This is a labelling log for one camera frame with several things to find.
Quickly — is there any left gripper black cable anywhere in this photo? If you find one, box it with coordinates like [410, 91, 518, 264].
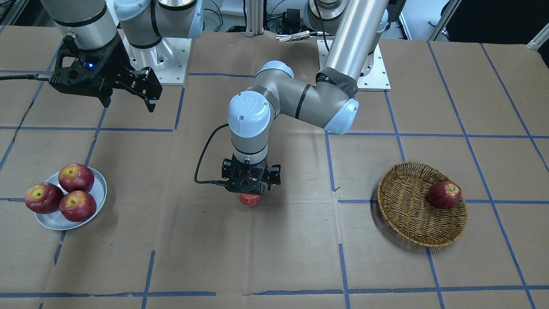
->
[194, 124, 230, 186]

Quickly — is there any red apple plate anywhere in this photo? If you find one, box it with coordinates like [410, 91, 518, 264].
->
[59, 191, 97, 222]
[57, 164, 95, 192]
[24, 182, 64, 214]

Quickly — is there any red yellow striped apple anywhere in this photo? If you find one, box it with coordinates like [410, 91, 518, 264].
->
[238, 193, 262, 207]

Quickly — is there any red apple plate front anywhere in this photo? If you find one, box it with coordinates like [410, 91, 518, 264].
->
[59, 191, 97, 222]

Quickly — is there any dark red basket apple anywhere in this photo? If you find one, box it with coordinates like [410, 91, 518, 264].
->
[427, 181, 462, 210]

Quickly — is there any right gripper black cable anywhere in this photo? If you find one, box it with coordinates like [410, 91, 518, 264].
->
[0, 74, 53, 81]

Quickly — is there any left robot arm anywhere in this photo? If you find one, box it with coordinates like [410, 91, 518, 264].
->
[212, 0, 389, 196]

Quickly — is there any aluminium frame post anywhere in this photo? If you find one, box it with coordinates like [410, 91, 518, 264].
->
[243, 0, 266, 37]

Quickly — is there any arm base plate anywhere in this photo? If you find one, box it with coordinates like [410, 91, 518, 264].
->
[123, 38, 193, 86]
[317, 39, 392, 91]

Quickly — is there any woven wicker basket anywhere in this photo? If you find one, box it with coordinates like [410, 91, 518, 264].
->
[377, 161, 468, 248]

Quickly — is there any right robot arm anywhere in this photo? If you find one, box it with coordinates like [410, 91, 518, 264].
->
[42, 0, 203, 112]

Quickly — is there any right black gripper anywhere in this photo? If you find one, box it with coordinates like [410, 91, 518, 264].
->
[48, 33, 163, 113]

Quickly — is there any black power adapter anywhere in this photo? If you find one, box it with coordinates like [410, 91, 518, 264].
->
[283, 8, 301, 32]

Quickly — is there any red apple plate top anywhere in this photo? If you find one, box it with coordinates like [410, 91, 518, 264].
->
[57, 164, 95, 192]

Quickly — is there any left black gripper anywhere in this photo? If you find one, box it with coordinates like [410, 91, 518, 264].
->
[221, 156, 281, 196]

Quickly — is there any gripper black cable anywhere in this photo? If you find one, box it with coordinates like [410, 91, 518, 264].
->
[0, 74, 53, 81]
[194, 124, 230, 186]

